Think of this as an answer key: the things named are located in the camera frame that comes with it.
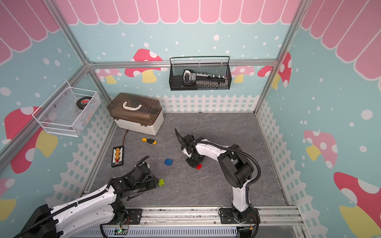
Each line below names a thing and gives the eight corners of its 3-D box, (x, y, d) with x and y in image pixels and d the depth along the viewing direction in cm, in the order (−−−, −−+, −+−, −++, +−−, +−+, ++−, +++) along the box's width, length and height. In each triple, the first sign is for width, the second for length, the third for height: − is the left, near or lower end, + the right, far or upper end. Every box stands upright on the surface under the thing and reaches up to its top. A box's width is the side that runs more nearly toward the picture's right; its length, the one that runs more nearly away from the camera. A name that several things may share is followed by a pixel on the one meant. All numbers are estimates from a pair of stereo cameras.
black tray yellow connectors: (112, 167, 94) (110, 166, 92) (114, 149, 102) (113, 147, 100) (123, 165, 95) (122, 163, 93) (124, 147, 103) (123, 145, 101)
